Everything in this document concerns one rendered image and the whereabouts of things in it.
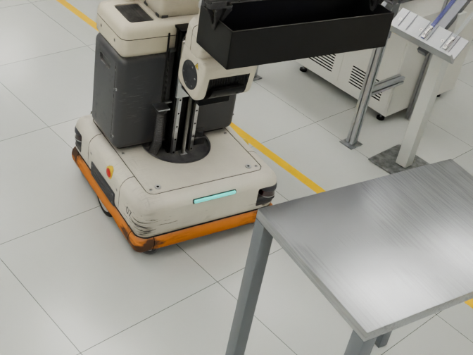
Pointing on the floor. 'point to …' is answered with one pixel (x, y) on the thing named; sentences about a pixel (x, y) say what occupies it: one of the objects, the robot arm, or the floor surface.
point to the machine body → (389, 64)
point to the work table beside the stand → (371, 251)
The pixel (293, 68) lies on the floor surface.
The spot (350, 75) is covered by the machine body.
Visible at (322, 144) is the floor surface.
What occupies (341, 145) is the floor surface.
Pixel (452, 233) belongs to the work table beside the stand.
